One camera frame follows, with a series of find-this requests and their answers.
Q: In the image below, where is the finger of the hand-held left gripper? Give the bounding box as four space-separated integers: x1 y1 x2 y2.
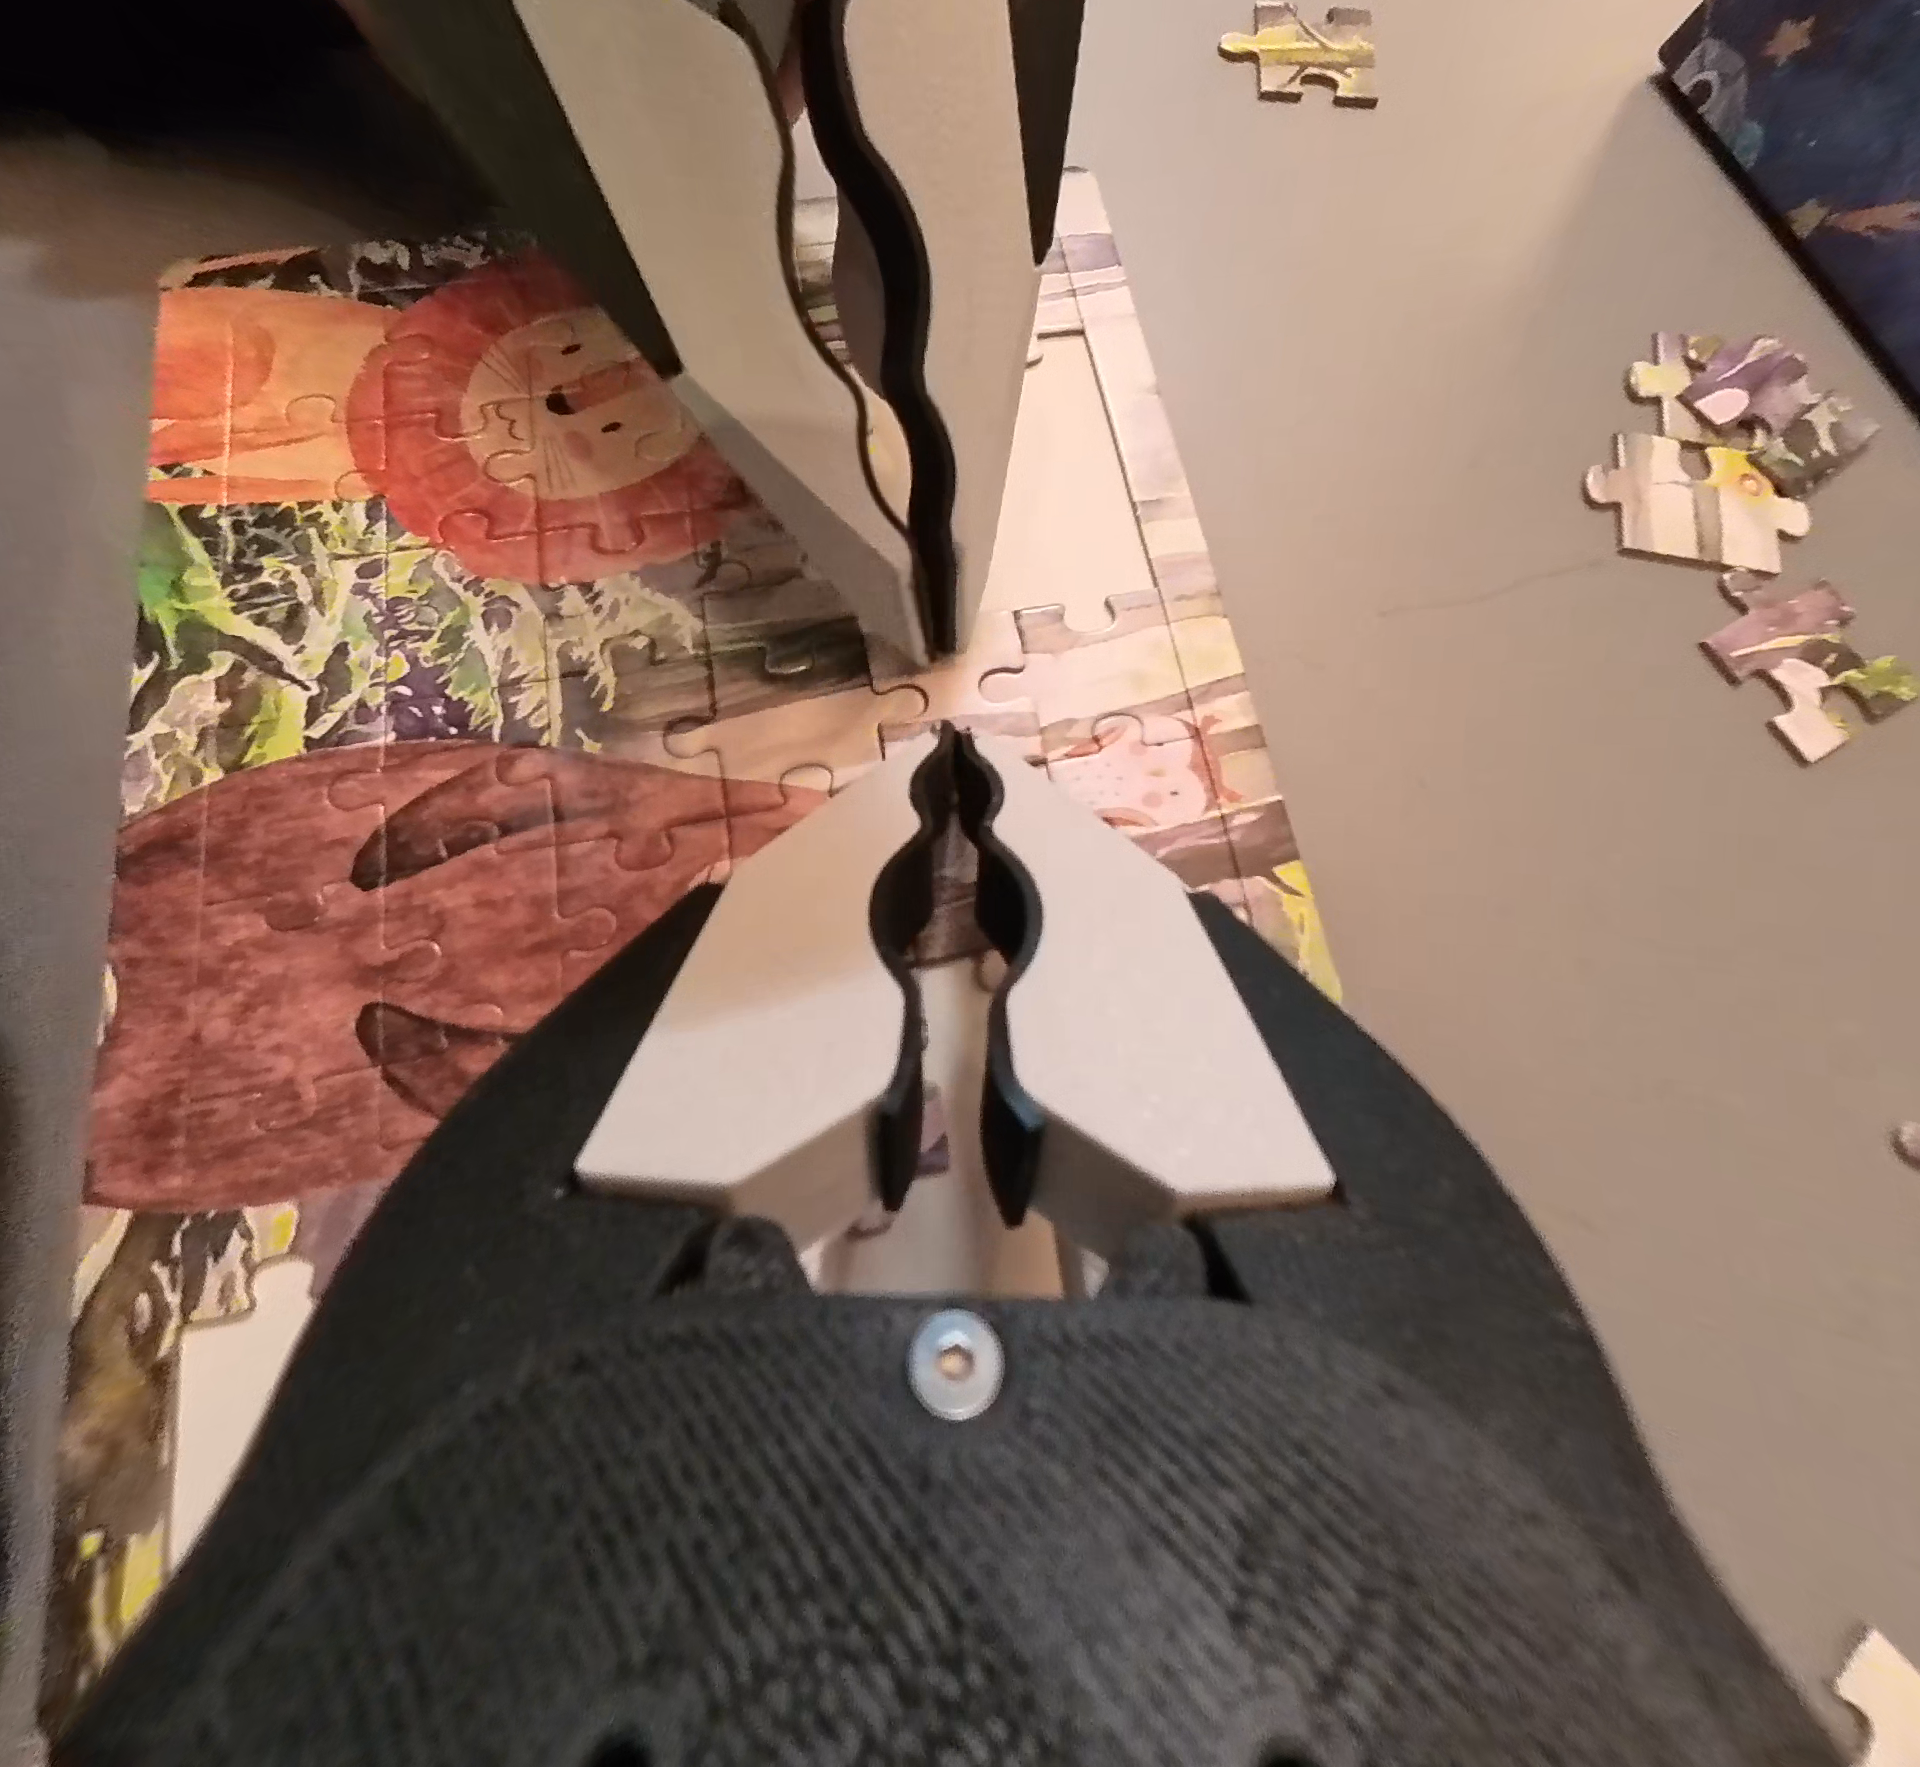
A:
510 0 929 661
811 0 1036 653

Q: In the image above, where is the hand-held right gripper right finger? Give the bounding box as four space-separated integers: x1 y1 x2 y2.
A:
957 731 1336 1302

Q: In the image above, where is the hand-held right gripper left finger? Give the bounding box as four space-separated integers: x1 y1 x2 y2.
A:
572 731 958 1282

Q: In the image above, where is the animal jigsaw puzzle board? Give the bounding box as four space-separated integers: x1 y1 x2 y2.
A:
37 167 1346 1767

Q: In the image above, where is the striped cream puzzle piece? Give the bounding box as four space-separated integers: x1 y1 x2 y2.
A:
967 592 1194 747

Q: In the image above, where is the illustrated puzzle box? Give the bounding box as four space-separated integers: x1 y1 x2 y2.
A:
1657 0 1920 408

